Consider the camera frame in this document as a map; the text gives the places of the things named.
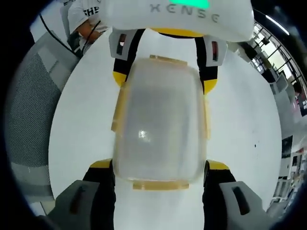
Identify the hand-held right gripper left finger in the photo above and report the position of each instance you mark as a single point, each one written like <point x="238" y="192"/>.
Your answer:
<point x="98" y="198"/>

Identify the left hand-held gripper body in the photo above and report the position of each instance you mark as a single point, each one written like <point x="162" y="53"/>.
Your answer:
<point x="172" y="20"/>

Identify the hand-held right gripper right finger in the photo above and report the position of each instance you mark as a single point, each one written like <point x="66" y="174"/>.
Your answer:
<point x="221" y="201"/>

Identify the clear plastic box yellow buckles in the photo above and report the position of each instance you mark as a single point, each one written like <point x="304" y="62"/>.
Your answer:
<point x="160" y="119"/>

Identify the black framed glass partition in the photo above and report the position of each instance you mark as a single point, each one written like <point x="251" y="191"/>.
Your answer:
<point x="275" y="50"/>

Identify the white chair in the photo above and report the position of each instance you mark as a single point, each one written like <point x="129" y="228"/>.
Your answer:
<point x="279" y="85"/>

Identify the white shelf unit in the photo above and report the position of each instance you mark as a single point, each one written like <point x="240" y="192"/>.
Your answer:
<point x="292" y="167"/>

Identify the grey mesh office chair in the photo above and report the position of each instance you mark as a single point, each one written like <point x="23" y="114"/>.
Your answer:
<point x="31" y="107"/>

